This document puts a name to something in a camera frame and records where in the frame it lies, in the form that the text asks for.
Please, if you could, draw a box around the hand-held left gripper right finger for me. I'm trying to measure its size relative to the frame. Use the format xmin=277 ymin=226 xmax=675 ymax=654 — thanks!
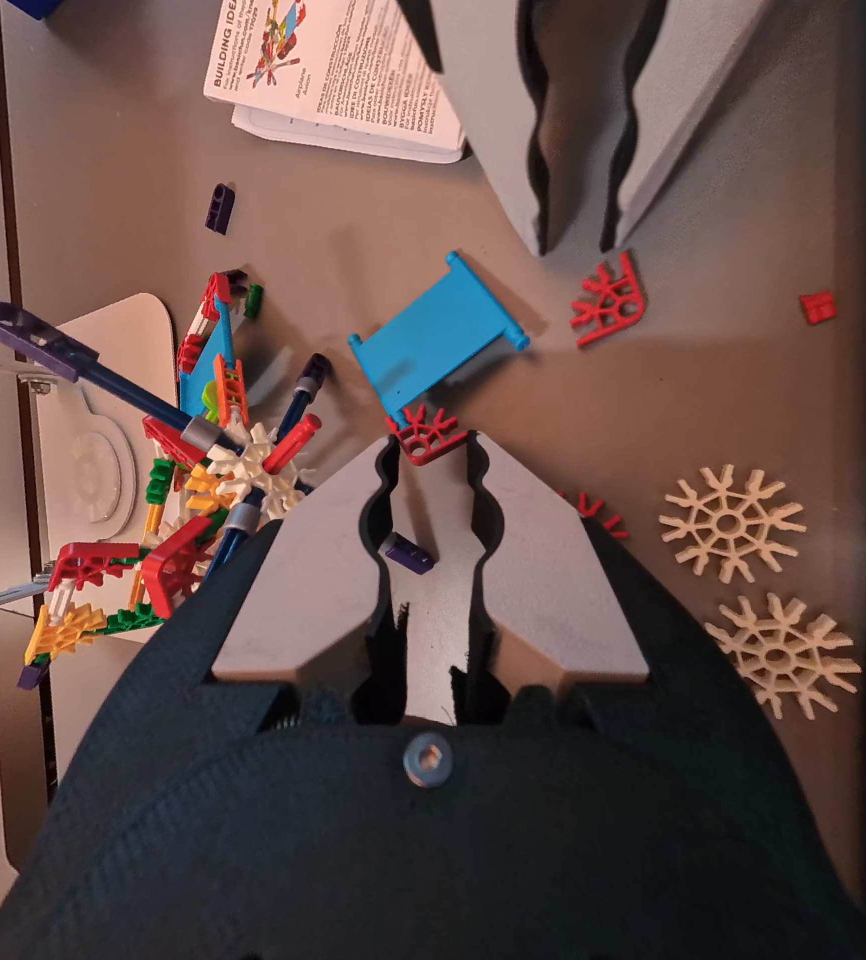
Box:
xmin=448 ymin=432 xmax=650 ymax=725

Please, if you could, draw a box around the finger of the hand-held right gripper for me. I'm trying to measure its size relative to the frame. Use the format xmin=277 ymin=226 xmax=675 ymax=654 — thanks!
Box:
xmin=600 ymin=0 xmax=773 ymax=254
xmin=430 ymin=0 xmax=554 ymax=258

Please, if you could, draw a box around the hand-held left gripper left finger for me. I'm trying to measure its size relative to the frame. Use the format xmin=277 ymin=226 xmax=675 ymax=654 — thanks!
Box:
xmin=210 ymin=436 xmax=412 ymax=725

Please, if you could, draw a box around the colourful toy construction model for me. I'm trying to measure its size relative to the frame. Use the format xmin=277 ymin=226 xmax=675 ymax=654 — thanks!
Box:
xmin=16 ymin=270 xmax=323 ymax=680

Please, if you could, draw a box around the red fan connector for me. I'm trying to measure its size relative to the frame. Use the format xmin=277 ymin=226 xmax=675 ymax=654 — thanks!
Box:
xmin=559 ymin=491 xmax=629 ymax=540
xmin=386 ymin=405 xmax=470 ymax=468

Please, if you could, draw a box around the red connector with green clip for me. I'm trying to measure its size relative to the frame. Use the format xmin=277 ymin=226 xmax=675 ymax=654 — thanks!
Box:
xmin=569 ymin=251 xmax=644 ymax=348

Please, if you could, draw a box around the blue panel piece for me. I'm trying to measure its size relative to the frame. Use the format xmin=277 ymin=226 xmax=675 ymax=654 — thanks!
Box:
xmin=348 ymin=252 xmax=532 ymax=421

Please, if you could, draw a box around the instruction booklet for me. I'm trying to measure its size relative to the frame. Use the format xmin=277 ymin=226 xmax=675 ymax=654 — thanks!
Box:
xmin=202 ymin=0 xmax=472 ymax=165

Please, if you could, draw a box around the white snowflake connector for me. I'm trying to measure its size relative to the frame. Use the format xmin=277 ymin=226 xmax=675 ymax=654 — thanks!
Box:
xmin=705 ymin=592 xmax=863 ymax=721
xmin=658 ymin=465 xmax=808 ymax=585

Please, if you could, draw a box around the clear suction dome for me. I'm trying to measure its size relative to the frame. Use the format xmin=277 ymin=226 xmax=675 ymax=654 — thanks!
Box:
xmin=69 ymin=435 xmax=121 ymax=522

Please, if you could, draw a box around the white mount bracket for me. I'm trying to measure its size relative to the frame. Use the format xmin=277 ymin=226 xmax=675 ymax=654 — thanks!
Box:
xmin=16 ymin=367 xmax=138 ymax=541

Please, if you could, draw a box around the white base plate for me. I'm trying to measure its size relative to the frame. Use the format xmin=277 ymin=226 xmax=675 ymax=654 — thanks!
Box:
xmin=31 ymin=292 xmax=183 ymax=646

